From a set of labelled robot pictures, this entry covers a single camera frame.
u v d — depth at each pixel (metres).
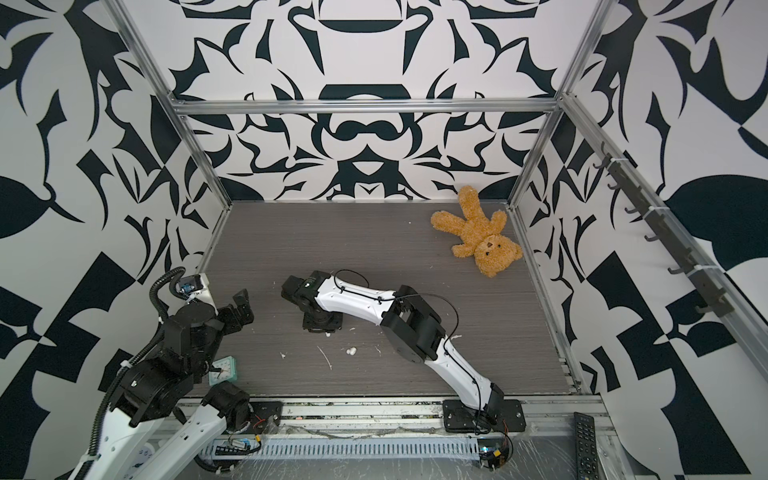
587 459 0.69
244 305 0.63
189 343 0.47
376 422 0.74
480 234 1.02
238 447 0.73
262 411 0.76
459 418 0.74
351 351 0.84
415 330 0.54
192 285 0.57
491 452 0.71
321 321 0.76
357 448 0.71
